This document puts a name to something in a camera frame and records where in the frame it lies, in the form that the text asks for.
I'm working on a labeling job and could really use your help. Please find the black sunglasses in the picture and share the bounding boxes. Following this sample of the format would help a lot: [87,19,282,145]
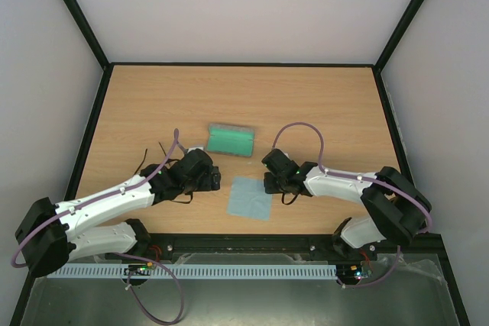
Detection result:
[134,142,187,175]

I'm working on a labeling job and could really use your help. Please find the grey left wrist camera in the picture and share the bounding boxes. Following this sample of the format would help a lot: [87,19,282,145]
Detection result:
[186,145,205,153]

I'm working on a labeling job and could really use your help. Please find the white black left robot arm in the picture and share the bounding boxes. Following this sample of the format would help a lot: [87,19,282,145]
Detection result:
[15,148,221,278]

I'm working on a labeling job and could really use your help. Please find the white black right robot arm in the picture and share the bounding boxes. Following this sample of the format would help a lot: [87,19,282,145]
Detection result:
[261,148,432,260]

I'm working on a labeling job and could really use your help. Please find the black front mounting rail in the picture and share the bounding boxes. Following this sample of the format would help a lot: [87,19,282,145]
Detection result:
[37,231,446,266]

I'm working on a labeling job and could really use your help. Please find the black enclosure frame post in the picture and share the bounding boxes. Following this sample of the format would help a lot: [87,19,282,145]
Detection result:
[40,0,112,69]

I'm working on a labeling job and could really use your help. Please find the light blue cleaning cloth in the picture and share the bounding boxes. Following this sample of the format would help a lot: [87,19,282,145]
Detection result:
[226,176,272,221]

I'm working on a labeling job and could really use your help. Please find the light blue slotted cable duct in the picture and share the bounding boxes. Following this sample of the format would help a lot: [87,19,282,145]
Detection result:
[47,263,337,280]

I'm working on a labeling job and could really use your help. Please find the grey glasses case green lining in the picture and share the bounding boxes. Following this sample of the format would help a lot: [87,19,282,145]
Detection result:
[206,123,254,157]

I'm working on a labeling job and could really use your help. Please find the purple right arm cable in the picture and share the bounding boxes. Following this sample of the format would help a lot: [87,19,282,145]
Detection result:
[270,122,434,289]

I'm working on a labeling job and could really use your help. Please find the black right frame post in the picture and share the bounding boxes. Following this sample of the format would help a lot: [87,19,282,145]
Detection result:
[374,0,450,69]

